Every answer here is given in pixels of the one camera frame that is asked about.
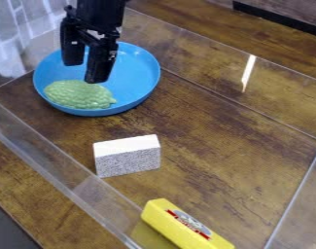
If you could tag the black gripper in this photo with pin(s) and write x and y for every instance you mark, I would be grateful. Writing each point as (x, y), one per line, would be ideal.
(100, 16)

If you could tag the green bitter gourd toy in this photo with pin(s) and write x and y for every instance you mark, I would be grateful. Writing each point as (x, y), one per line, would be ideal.
(76, 94)

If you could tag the blue round tray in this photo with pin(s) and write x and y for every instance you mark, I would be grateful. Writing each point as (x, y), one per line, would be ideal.
(132, 82)

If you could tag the white mesh curtain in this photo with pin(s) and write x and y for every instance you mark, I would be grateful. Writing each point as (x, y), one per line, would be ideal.
(30, 25)

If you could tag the white grey speckled sponge block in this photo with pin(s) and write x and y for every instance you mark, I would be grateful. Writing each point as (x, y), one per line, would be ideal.
(126, 155)

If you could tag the black baseboard strip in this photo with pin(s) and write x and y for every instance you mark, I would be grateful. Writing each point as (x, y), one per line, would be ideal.
(268, 15)

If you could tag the yellow rectangular box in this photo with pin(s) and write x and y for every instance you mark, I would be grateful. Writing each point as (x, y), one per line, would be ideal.
(180, 227)

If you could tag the clear acrylic enclosure wall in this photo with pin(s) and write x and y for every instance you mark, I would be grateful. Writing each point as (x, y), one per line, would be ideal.
(101, 201)

